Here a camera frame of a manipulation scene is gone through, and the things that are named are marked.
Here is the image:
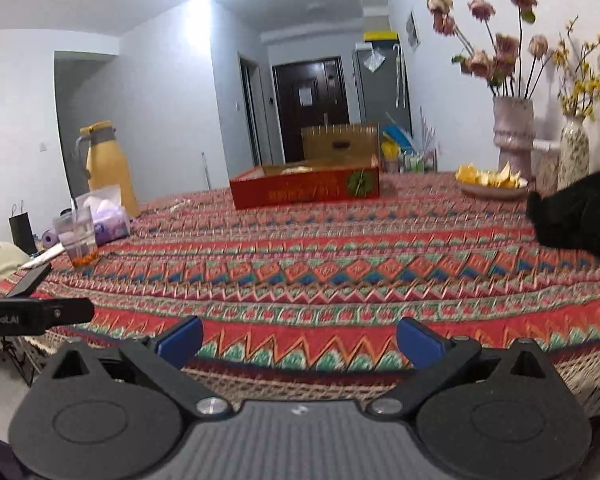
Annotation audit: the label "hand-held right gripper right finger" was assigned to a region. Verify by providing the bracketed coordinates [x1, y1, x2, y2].
[365, 317, 556, 418]

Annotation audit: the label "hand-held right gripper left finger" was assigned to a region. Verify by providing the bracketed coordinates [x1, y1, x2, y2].
[45, 316, 233, 418]

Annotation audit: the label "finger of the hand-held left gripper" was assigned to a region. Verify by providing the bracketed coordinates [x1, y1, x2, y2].
[42, 298, 95, 325]

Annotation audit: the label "red cardboard box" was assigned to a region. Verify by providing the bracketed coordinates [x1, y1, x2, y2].
[229, 122, 382, 210]

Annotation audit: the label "black phone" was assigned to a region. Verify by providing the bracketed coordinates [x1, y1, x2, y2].
[6, 262, 52, 297]

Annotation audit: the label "beige cloth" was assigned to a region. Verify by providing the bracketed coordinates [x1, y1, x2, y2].
[0, 235, 31, 291]

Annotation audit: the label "clear glass cup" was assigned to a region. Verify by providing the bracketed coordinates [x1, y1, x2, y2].
[53, 205, 100, 269]

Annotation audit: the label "black paper bag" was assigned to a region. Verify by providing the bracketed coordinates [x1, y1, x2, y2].
[9, 201, 38, 256]

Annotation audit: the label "purple tissue pack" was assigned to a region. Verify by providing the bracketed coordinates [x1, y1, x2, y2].
[74, 184, 132, 247]

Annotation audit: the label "yellow thermos jug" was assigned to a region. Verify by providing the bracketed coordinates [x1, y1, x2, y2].
[75, 121, 141, 218]

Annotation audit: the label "orange peels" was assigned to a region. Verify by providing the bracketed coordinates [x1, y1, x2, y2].
[455, 161, 528, 190]

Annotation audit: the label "cluttered storage rack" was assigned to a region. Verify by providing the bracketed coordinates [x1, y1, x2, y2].
[380, 107, 438, 173]

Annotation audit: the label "black cloth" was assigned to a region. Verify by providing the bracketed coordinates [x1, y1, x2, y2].
[525, 164, 600, 267]

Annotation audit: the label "clear storage jar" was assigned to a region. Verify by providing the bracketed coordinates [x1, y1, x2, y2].
[534, 150, 561, 196]

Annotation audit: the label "pink ribbed vase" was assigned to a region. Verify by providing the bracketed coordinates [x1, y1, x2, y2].
[493, 96, 536, 181]

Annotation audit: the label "grey side door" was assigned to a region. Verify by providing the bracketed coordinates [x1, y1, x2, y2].
[239, 52, 263, 166]

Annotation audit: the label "dark brown entrance door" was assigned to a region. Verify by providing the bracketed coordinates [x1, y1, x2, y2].
[272, 57, 350, 163]

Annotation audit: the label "floral patterned vase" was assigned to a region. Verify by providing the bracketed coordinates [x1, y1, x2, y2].
[557, 115, 591, 191]

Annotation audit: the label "grey fridge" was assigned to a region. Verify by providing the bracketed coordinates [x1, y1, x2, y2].
[354, 44, 412, 128]

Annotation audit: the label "white folded umbrella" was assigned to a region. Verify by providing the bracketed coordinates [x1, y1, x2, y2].
[394, 44, 407, 108]

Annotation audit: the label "yellow blossom branches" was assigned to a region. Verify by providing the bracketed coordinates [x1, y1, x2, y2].
[550, 16, 600, 121]

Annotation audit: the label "dried pink roses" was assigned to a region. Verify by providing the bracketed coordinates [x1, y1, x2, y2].
[426, 0, 551, 98]

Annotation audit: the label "white wall frame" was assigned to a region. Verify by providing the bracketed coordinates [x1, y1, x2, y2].
[406, 11, 421, 51]

